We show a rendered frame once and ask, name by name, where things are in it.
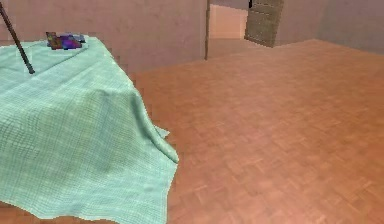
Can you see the purple book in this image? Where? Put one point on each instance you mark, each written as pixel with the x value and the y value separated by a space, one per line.
pixel 65 42

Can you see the bed with green blanket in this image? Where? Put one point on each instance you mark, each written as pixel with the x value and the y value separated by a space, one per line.
pixel 66 126

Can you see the brown baseball bat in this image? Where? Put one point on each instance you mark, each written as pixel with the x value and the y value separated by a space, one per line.
pixel 16 40

